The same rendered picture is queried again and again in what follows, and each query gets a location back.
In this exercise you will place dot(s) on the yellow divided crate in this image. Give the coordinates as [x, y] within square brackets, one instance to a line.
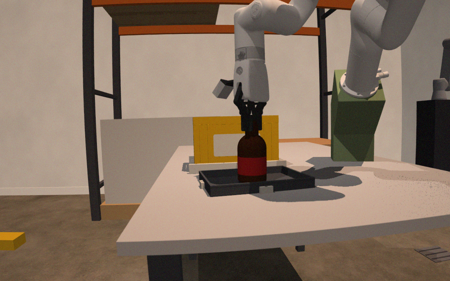
[216, 138]

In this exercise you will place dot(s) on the brown glass bottle with red label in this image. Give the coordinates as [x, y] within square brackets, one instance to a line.
[251, 156]

